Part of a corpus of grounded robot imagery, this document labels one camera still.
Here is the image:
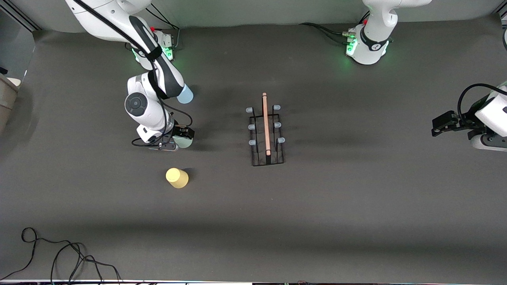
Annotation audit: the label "yellow plastic cup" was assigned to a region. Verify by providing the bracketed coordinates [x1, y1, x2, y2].
[166, 167, 189, 189]

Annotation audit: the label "black wire cup holder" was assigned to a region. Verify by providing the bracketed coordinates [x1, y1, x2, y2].
[246, 92, 286, 167]

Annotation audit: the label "light blue plastic cup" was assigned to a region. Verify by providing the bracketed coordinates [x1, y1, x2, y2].
[176, 84, 194, 105]

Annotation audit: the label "beige box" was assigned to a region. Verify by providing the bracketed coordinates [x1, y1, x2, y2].
[0, 67, 21, 135]

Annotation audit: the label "black right arm base cables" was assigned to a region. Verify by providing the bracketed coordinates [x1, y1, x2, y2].
[145, 4, 181, 51]

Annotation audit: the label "black arm base cables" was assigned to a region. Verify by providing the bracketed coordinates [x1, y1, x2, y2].
[145, 4, 181, 51]
[299, 11, 371, 45]

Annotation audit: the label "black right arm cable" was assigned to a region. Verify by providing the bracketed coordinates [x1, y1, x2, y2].
[73, 0, 194, 148]

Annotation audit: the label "black left arm base cables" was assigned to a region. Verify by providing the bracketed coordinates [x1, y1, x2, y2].
[299, 11, 371, 45]

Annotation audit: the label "thin black loose cable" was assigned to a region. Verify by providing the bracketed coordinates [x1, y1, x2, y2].
[0, 227, 121, 284]

